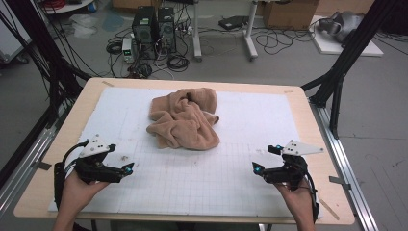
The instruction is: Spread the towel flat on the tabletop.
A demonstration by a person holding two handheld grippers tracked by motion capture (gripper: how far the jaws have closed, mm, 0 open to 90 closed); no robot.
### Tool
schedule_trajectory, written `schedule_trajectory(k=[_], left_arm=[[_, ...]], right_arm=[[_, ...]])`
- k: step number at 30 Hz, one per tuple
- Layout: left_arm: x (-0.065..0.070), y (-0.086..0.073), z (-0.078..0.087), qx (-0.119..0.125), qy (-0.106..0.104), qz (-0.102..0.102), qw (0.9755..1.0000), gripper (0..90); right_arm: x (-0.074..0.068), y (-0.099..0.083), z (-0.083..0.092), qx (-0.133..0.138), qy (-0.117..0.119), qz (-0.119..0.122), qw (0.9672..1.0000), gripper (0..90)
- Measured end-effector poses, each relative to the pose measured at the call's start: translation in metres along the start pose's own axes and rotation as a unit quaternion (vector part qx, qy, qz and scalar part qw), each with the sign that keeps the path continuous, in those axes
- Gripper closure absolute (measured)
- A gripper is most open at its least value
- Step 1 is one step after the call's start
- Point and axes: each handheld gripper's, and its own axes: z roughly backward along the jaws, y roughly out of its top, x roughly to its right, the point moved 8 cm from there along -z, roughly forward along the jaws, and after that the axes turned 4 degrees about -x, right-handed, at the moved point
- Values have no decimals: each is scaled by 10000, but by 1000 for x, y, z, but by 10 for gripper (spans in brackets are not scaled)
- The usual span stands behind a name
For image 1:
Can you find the white foam mat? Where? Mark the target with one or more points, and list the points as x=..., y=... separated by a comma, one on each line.
x=256, y=122

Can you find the small black computer tower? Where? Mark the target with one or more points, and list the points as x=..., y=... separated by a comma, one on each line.
x=166, y=29

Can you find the large black computer tower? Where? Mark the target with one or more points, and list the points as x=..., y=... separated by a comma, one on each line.
x=144, y=29

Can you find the white floor board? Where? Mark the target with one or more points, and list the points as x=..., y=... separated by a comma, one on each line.
x=330, y=48

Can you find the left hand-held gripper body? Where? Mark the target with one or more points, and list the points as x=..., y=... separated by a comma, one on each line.
x=93, y=170

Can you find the clear plastic bag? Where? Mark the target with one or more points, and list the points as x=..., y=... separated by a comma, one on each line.
x=83, y=25

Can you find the white round table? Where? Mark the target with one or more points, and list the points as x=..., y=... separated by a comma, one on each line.
x=70, y=7

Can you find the white desk legs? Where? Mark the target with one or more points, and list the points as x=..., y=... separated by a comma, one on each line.
x=196, y=32

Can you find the thin wooden stick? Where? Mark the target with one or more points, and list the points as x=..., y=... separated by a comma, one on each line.
x=328, y=208

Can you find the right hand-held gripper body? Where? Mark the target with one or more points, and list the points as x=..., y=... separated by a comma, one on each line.
x=288, y=174

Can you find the brown towel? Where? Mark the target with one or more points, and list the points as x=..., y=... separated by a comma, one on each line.
x=186, y=125

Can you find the black frame strut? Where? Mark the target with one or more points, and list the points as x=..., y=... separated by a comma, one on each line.
x=349, y=51

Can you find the white power supply unit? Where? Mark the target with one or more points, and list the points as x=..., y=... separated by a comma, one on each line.
x=127, y=49

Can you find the large cardboard box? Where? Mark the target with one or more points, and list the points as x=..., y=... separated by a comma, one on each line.
x=288, y=14

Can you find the grey rounded machine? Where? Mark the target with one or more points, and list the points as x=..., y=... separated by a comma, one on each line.
x=343, y=24

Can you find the black flat device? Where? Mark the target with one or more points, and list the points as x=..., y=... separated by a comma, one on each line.
x=232, y=22

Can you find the person's left hand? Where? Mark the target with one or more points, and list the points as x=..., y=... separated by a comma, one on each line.
x=77, y=194

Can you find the grey metal bracket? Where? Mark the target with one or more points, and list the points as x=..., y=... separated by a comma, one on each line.
x=340, y=182

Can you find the aluminium rail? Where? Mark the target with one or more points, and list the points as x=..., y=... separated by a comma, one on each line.
x=346, y=166
x=29, y=157

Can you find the person's right hand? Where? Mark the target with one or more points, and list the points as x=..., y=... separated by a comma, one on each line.
x=298, y=202

